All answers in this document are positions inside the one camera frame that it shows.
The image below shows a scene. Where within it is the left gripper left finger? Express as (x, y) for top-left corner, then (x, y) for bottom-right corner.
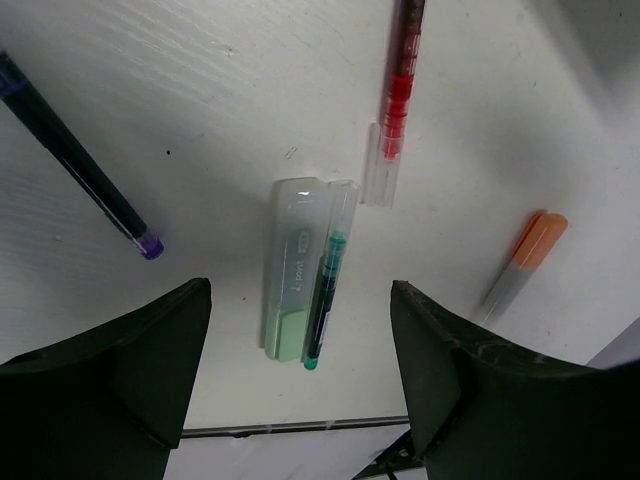
(1, 278), (212, 479)

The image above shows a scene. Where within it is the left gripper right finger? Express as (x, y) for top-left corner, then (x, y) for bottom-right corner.
(390, 281), (639, 479)

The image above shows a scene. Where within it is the purple gel pen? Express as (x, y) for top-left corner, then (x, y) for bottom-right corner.
(1, 52), (164, 260)

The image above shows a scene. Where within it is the green gel pen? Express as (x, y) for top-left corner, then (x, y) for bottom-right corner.
(302, 180), (360, 371)

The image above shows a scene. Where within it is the orange highlighter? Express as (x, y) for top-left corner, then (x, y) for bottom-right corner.
(472, 210), (569, 326)

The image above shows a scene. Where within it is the green highlighter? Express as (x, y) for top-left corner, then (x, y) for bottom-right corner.
(262, 177), (329, 362)

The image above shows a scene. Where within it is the red gel pen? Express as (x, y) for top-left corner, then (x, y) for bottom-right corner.
(362, 0), (427, 208)

